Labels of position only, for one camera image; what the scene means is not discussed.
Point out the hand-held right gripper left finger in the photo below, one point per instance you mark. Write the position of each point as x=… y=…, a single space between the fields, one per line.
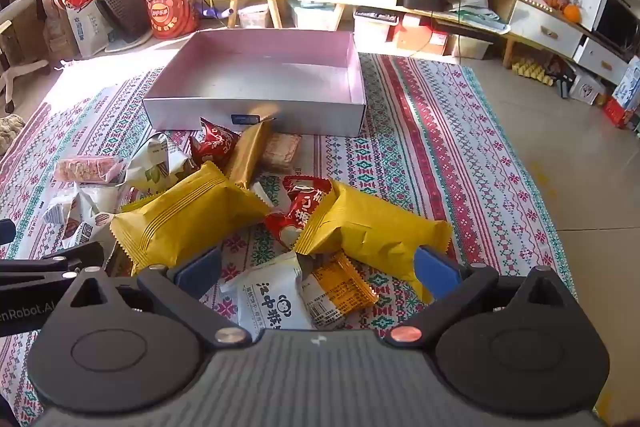
x=197 y=272

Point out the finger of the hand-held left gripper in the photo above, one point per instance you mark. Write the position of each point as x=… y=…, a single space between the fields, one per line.
x=6 y=232
x=50 y=269

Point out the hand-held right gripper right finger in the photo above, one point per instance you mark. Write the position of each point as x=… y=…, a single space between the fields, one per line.
x=437 y=274

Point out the large yellow snack packet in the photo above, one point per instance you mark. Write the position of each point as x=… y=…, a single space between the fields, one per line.
x=370 y=232
x=190 y=217

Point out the white nut snack packet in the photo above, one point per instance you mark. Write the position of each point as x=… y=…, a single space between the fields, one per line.
x=82 y=219

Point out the white monkey print packet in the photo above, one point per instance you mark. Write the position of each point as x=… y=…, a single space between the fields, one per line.
x=272 y=302

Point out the pink snack bar packet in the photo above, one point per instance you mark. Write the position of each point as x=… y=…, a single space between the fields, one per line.
x=85 y=169

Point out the small yellow snack packet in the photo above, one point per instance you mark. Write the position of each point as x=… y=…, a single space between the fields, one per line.
x=335 y=294

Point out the red snack packet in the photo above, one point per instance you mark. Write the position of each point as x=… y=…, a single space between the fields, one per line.
x=215 y=142
x=295 y=212

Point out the long gold snack packet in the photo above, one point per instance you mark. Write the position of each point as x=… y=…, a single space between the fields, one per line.
x=247 y=152

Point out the clear biscuit packet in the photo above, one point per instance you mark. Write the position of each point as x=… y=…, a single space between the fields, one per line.
x=281 y=153

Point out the pink cardboard box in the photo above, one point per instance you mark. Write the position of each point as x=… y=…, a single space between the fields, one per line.
x=260 y=77

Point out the knitted cushion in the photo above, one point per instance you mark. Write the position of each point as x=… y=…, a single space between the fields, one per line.
x=10 y=132

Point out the patterned woven blanket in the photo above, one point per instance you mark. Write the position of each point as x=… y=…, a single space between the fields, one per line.
x=450 y=157

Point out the white chair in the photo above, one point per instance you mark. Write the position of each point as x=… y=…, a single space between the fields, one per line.
x=15 y=57

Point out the white paper bag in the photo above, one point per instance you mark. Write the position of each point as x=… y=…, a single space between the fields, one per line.
x=87 y=29

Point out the row of yellow pieces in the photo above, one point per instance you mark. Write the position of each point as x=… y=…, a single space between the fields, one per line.
x=532 y=73

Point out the red cardboard box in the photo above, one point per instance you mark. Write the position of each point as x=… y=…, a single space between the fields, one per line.
x=420 y=41

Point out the black plastic basket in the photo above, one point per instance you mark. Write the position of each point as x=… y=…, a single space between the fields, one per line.
x=125 y=12

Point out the clear storage bin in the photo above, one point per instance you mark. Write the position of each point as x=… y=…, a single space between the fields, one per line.
x=254 y=17

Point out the red printed bucket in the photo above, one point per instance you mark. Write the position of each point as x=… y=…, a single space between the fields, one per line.
x=167 y=9

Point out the low wooden media cabinet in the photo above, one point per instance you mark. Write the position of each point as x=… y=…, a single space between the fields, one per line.
x=545 y=32

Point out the white and blue carton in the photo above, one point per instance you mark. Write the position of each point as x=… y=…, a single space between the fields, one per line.
x=629 y=87

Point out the orange fruit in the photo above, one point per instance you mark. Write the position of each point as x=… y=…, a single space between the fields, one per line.
x=571 y=13

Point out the white microwave oven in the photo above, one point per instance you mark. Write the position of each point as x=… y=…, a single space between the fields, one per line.
x=615 y=24

